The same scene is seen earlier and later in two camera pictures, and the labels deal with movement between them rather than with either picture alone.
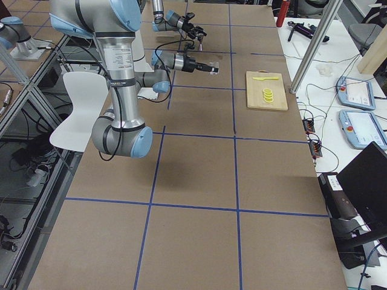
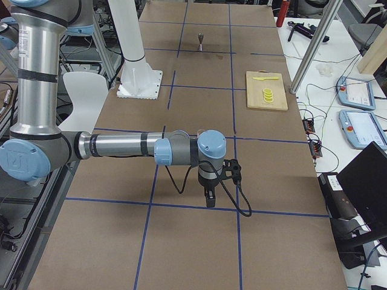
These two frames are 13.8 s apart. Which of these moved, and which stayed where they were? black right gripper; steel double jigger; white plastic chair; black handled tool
Moved: black right gripper
Stayed: white plastic chair; black handled tool; steel double jigger
